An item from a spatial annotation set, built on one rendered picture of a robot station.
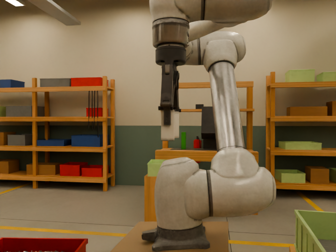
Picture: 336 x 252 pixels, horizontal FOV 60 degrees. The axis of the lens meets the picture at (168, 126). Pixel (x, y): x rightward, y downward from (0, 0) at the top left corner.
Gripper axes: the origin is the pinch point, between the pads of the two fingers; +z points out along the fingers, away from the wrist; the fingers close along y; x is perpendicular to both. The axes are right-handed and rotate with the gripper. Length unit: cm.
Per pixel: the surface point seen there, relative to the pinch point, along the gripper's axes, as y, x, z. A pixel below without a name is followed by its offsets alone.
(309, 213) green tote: 58, -52, 36
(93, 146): 466, 204, 44
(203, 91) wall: 518, -4, -63
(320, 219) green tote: 57, -56, 39
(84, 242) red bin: 25, 33, 39
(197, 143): 503, 7, 39
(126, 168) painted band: 522, 156, 96
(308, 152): 449, -183, 49
